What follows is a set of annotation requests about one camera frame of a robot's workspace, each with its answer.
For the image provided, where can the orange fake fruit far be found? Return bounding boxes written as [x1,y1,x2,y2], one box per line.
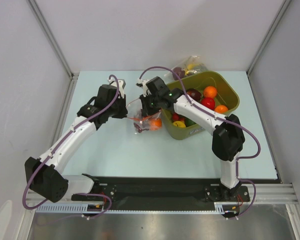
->
[203,86,218,99]

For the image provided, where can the white slotted cable duct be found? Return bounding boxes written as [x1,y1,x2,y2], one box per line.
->
[36,202,238,215]

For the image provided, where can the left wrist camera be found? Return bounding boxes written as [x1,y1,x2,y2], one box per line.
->
[107,77,126,99]

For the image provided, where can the aluminium frame rail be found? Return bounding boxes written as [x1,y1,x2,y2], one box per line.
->
[254,183,299,205]

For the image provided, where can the fake lychee bunch with leaf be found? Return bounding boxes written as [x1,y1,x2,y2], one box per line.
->
[171,113,185,123]

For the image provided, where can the small orange fake tangerine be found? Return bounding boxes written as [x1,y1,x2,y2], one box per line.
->
[149,118,162,131]

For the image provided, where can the clear zip bag orange seal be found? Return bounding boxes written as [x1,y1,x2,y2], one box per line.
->
[126,98,163,134]

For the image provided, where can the olive green plastic bin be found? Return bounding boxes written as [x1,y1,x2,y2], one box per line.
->
[161,71,240,140]

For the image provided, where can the dark purple fake plum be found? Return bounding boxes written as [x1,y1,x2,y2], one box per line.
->
[172,67,186,81]

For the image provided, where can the yellow fake apple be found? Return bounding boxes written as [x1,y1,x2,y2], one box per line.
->
[172,120,187,128]

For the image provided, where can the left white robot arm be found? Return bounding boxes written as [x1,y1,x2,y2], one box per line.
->
[24,79,128,203]

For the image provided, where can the red fake apple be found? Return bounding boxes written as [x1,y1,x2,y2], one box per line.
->
[200,97,216,110]

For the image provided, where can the dark green fake lime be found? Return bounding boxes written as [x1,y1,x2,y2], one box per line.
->
[185,118,195,127]

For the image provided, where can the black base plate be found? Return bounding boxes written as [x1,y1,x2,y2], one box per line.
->
[71,175,252,210]

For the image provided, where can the dark purple fake grapes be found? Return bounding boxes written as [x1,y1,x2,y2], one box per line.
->
[131,116,151,134]

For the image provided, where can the orange fake fruit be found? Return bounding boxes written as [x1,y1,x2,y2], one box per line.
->
[214,105,229,114]
[203,86,218,99]

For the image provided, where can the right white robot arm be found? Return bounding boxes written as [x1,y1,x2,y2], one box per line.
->
[136,76,245,201]

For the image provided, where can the orange fake fruit near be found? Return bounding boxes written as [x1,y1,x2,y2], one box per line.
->
[214,105,229,114]

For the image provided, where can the fake netted melon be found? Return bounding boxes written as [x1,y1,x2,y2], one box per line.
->
[193,64,209,74]

